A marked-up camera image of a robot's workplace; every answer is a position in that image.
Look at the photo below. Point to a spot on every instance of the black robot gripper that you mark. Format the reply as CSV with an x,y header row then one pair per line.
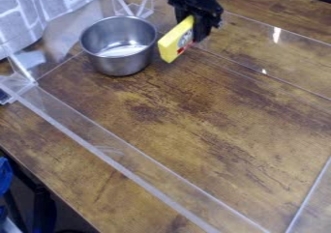
x,y
207,15

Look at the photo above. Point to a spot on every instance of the yellow butter block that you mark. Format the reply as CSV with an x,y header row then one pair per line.
x,y
174,43

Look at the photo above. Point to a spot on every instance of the stainless steel bowl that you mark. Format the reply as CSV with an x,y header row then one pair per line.
x,y
119,44

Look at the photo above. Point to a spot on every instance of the grey white patterned cloth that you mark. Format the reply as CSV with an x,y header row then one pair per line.
x,y
24,19

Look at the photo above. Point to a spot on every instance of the blue object at edge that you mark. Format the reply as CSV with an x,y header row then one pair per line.
x,y
5,175

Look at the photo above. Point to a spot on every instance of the clear acrylic corner bracket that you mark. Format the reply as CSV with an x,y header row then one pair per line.
x,y
139,8

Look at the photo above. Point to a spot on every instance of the clear acrylic barrier wall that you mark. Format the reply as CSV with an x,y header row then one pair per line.
x,y
204,210

